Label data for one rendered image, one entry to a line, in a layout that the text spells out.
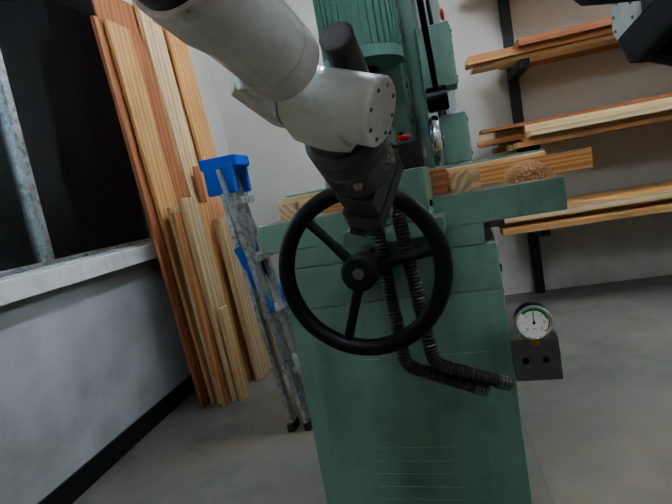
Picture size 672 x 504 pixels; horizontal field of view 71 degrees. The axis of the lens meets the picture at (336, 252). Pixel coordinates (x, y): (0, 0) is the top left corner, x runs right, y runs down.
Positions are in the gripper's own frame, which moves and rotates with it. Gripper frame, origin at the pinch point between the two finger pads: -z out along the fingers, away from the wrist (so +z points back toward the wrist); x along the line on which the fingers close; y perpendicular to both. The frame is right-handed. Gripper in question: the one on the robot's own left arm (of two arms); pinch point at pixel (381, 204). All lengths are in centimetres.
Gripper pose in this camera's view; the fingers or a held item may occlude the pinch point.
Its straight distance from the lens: 67.0
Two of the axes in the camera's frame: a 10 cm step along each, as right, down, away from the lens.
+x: 3.2, -9.2, 2.4
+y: -8.9, -2.0, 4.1
